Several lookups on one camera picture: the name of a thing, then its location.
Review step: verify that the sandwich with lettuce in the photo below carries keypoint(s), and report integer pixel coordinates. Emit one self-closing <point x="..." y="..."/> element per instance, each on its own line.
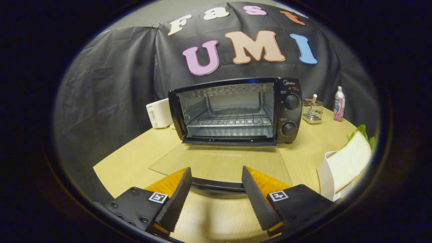
<point x="347" y="158"/>

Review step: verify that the silver pink bottle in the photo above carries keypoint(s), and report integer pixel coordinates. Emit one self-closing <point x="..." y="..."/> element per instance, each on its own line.
<point x="339" y="106"/>

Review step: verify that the white sandwich tray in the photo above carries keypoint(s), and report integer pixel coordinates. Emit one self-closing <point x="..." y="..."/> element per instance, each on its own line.
<point x="325" y="179"/>

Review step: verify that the black backdrop cloth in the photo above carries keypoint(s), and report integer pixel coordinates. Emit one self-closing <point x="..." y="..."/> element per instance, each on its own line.
<point x="114" y="81"/>

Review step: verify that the small beige-tipped stick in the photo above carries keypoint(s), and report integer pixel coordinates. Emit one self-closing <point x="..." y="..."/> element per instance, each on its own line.
<point x="314" y="98"/>

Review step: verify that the black toaster oven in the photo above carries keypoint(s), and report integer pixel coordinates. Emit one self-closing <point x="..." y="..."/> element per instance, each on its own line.
<point x="288" y="114"/>

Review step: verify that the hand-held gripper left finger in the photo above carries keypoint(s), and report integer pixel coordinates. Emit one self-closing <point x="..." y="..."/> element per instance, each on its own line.
<point x="177" y="199"/>

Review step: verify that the white pop-up toaster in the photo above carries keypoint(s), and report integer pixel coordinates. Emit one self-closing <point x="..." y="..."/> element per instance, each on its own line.
<point x="160" y="113"/>

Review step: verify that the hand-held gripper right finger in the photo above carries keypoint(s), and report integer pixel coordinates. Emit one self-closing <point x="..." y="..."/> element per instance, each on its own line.
<point x="258" y="199"/>

